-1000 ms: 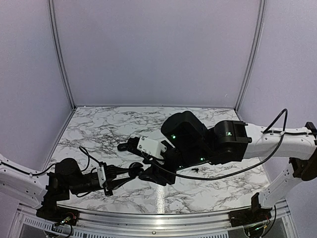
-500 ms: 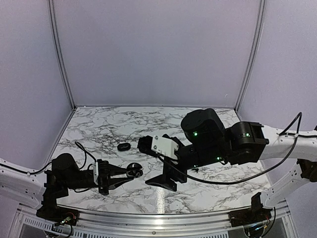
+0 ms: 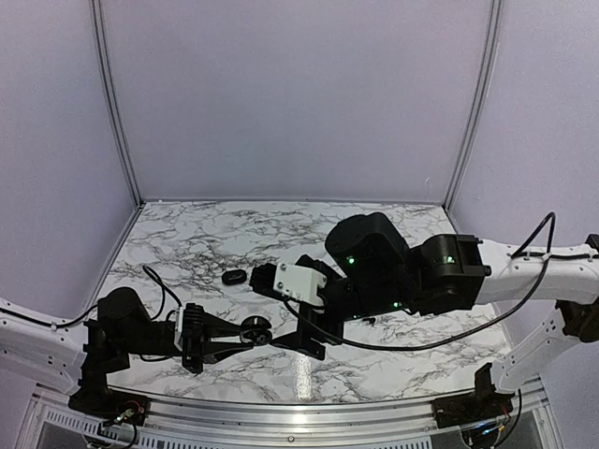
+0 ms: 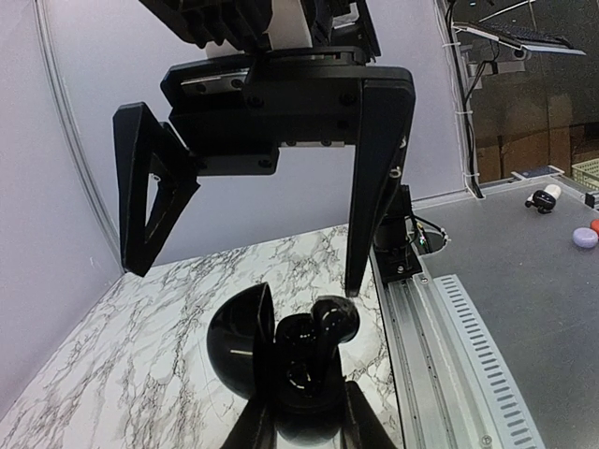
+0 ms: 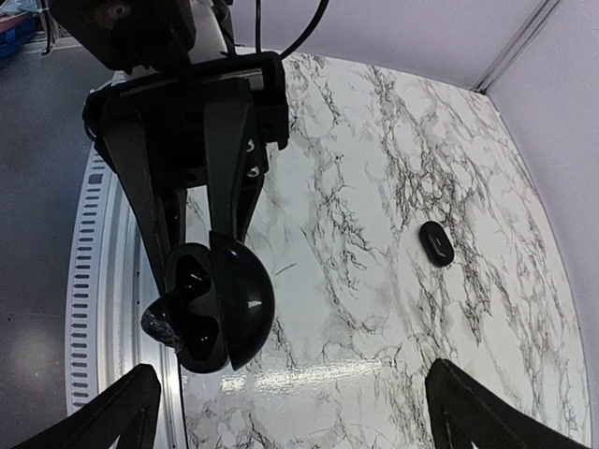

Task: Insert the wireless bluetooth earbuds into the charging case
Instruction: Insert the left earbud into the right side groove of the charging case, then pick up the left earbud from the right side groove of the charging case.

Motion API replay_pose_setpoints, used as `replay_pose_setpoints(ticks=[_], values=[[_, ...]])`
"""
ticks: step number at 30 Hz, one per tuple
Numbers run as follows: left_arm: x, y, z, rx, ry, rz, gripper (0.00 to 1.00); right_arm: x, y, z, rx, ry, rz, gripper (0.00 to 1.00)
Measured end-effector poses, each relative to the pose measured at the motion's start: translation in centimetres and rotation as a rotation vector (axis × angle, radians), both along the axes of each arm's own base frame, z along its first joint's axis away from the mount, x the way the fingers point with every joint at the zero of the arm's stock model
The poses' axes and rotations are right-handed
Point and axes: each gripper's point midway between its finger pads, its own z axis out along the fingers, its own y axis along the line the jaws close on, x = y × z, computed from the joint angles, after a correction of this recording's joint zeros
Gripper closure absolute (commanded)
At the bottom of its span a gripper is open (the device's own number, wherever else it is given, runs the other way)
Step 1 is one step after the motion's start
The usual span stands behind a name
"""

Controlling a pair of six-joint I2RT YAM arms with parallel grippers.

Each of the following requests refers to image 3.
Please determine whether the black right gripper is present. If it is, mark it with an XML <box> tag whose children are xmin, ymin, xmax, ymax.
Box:
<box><xmin>269</xmin><ymin>253</ymin><xmax>414</xmax><ymax>361</ymax></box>

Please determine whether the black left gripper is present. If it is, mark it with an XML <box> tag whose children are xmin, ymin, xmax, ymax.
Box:
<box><xmin>123</xmin><ymin>313</ymin><xmax>254</xmax><ymax>375</ymax></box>

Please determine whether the black round disc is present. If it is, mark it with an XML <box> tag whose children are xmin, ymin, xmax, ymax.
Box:
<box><xmin>240</xmin><ymin>315</ymin><xmax>272</xmax><ymax>346</ymax></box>

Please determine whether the black earbud charging case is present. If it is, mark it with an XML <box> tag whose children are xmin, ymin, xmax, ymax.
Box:
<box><xmin>221</xmin><ymin>268</ymin><xmax>247</xmax><ymax>286</ymax></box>

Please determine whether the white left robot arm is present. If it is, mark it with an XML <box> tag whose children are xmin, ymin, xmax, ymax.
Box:
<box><xmin>1</xmin><ymin>287</ymin><xmax>271</xmax><ymax>416</ymax></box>

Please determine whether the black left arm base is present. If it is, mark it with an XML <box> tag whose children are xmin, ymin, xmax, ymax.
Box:
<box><xmin>67</xmin><ymin>369</ymin><xmax>150</xmax><ymax>426</ymax></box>

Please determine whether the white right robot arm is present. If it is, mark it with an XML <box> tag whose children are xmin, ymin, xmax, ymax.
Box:
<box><xmin>271</xmin><ymin>212</ymin><xmax>598</xmax><ymax>419</ymax></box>

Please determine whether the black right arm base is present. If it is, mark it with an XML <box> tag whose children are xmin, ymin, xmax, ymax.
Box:
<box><xmin>431</xmin><ymin>363</ymin><xmax>515</xmax><ymax>428</ymax></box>

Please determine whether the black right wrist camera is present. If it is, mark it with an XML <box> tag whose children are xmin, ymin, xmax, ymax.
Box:
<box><xmin>249</xmin><ymin>263</ymin><xmax>285</xmax><ymax>301</ymax></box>

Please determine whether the aluminium front rail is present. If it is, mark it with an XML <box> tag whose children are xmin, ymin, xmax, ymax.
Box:
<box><xmin>27</xmin><ymin>383</ymin><xmax>548</xmax><ymax>449</ymax></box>

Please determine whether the right aluminium frame post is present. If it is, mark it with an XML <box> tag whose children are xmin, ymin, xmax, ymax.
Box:
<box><xmin>442</xmin><ymin>0</ymin><xmax>504</xmax><ymax>215</ymax></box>

